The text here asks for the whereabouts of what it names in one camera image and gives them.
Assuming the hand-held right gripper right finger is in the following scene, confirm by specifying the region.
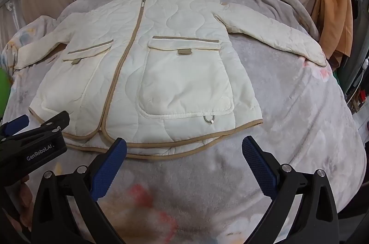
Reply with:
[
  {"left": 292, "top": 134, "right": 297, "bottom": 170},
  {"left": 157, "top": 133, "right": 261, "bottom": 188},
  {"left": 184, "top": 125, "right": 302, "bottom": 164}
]
[{"left": 241, "top": 136, "right": 339, "bottom": 244}]

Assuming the green bag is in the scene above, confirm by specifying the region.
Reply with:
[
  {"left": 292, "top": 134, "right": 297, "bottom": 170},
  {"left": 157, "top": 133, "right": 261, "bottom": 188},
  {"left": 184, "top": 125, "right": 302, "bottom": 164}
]
[{"left": 0, "top": 68, "right": 13, "bottom": 115}]

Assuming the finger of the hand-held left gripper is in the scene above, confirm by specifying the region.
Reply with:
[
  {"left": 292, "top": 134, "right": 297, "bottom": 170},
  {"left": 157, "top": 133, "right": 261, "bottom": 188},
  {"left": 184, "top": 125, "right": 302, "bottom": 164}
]
[
  {"left": 0, "top": 114, "right": 30, "bottom": 137},
  {"left": 40, "top": 110, "right": 70, "bottom": 134}
]

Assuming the white quilted jacket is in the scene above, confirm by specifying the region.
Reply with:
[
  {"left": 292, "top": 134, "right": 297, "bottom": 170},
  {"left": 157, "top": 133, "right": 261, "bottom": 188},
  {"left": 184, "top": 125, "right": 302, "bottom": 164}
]
[{"left": 13, "top": 0, "right": 327, "bottom": 161}]

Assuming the grey floral blanket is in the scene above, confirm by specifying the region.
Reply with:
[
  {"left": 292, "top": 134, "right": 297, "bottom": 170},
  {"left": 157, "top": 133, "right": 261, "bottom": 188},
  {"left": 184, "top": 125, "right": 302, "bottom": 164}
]
[{"left": 0, "top": 0, "right": 361, "bottom": 244}]

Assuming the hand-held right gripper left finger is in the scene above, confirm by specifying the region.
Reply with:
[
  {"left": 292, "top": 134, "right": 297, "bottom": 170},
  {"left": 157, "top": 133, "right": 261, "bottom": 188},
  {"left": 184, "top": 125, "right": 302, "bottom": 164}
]
[{"left": 31, "top": 137, "right": 128, "bottom": 244}]

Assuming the grey fleece throw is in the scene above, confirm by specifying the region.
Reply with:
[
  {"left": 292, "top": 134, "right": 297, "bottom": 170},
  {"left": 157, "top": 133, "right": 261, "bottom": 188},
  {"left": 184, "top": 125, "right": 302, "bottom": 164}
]
[{"left": 254, "top": 0, "right": 320, "bottom": 41}]

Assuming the orange hanging garment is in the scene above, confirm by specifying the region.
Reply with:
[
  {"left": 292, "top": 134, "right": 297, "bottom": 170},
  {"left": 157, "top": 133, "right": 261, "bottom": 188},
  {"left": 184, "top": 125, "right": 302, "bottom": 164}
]
[{"left": 311, "top": 0, "right": 354, "bottom": 68}]

